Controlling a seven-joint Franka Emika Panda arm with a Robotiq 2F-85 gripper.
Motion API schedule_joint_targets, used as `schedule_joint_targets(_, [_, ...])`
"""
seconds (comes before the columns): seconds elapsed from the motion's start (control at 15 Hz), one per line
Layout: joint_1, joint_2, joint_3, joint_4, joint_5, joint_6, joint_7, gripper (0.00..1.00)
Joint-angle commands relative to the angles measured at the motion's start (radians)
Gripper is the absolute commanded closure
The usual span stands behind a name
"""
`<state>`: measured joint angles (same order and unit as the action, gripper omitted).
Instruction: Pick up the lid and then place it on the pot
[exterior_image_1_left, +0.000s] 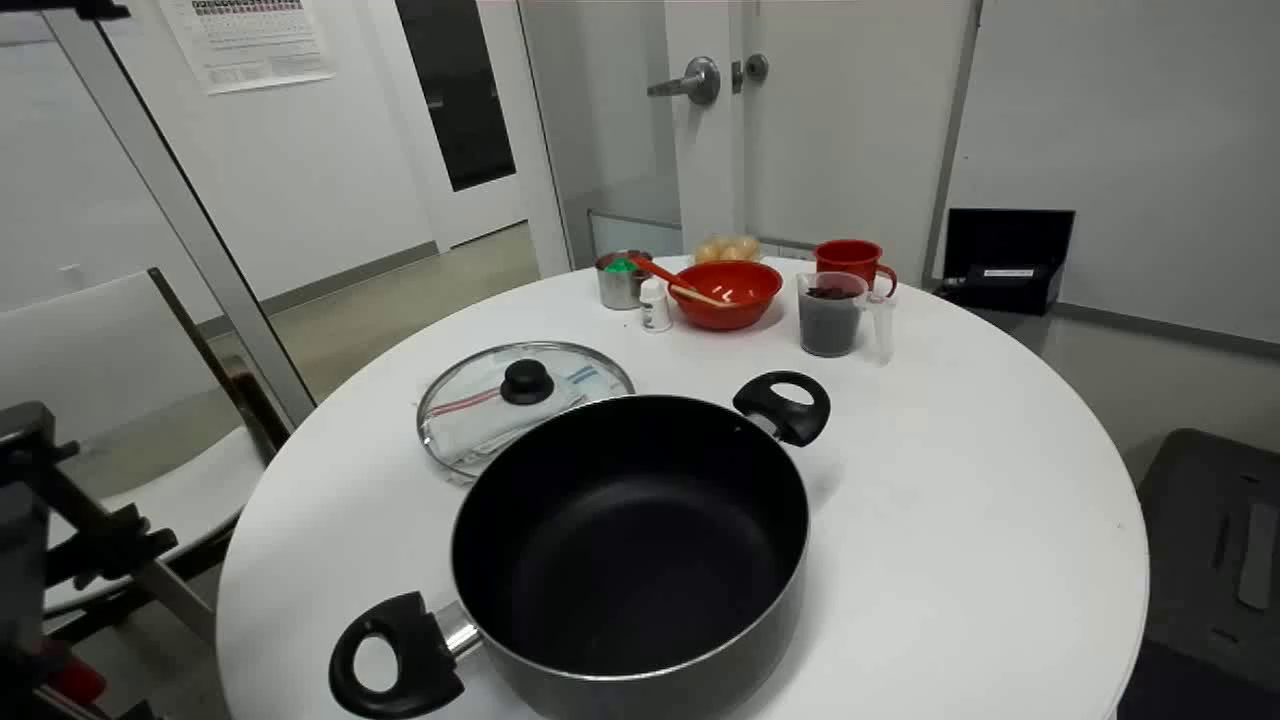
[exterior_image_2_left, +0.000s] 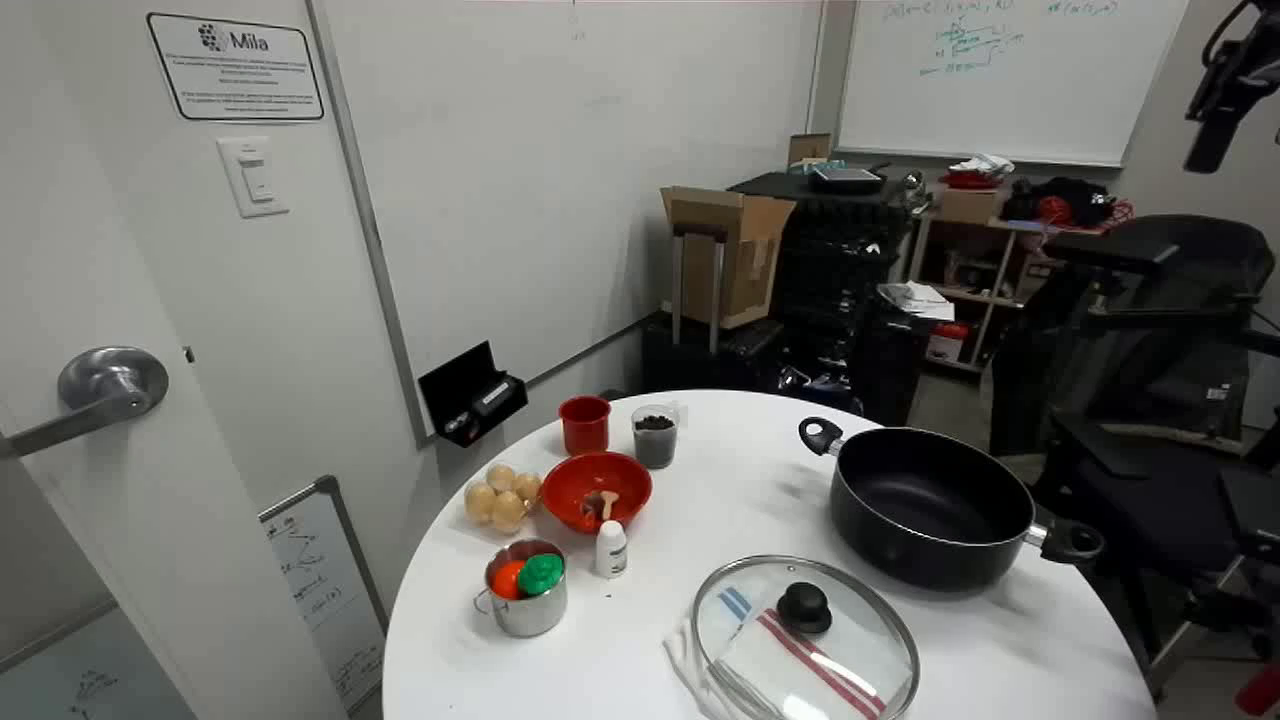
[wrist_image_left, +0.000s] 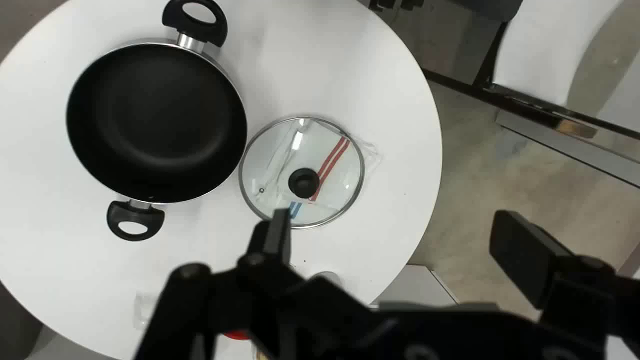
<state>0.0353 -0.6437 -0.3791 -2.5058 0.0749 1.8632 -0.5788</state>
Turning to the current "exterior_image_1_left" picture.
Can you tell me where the white door with dark window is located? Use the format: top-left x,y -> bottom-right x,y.
357,0 -> 576,254

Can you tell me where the small white bottle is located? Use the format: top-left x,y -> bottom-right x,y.
637,275 -> 670,334

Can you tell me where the black pot with two handles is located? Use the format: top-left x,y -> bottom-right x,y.
325,369 -> 836,720

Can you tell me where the white paper poster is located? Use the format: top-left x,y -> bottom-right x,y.
156,0 -> 337,94

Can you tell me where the glass lid with black knob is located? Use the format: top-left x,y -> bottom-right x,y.
411,334 -> 641,486

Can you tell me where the white door with lever handle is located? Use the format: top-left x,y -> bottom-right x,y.
654,0 -> 989,291

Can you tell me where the silver door lever handle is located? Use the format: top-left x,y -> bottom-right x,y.
644,51 -> 724,112

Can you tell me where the black wall holder box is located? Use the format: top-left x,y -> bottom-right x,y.
934,205 -> 1081,321

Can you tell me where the small metal cup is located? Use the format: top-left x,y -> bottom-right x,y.
591,246 -> 654,314

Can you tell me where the silver door lock knob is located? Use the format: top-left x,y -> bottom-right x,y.
729,51 -> 773,94

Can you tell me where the black metal stand equipment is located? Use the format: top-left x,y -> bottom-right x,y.
0,395 -> 185,720

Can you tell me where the red mug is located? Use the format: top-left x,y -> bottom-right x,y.
812,235 -> 898,298

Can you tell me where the clear cup with dark contents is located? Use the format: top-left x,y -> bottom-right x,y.
794,267 -> 898,365

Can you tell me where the wooden spoon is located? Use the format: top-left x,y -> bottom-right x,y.
666,275 -> 737,310

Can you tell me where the black case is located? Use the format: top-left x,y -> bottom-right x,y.
1117,425 -> 1280,720

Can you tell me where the grey metal frame bar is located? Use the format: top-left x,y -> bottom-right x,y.
37,0 -> 320,433

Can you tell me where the red bowl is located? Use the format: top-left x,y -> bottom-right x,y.
659,254 -> 788,334

